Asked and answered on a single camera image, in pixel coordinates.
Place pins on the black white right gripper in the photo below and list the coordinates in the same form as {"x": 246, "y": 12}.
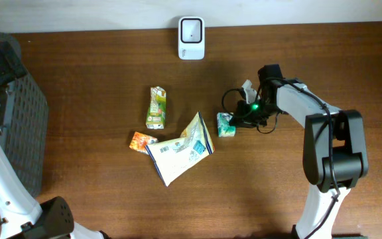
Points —
{"x": 247, "y": 122}

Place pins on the small green tissue pack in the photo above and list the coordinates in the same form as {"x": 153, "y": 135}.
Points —
{"x": 224, "y": 128}

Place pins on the yellow white snack bag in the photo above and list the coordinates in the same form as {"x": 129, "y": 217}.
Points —
{"x": 173, "y": 157}

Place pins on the green white juice carton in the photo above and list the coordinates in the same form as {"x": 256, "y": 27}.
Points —
{"x": 156, "y": 114}

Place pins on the small orange tissue pack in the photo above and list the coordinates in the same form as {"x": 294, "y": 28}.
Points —
{"x": 140, "y": 141}

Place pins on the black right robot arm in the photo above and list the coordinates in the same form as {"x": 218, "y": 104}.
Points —
{"x": 334, "y": 149}

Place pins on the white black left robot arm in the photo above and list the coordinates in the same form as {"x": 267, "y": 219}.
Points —
{"x": 23, "y": 217}

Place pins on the white barcode scanner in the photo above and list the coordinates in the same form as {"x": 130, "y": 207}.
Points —
{"x": 191, "y": 38}

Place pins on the dark grey plastic basket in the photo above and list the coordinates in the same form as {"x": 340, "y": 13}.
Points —
{"x": 23, "y": 116}

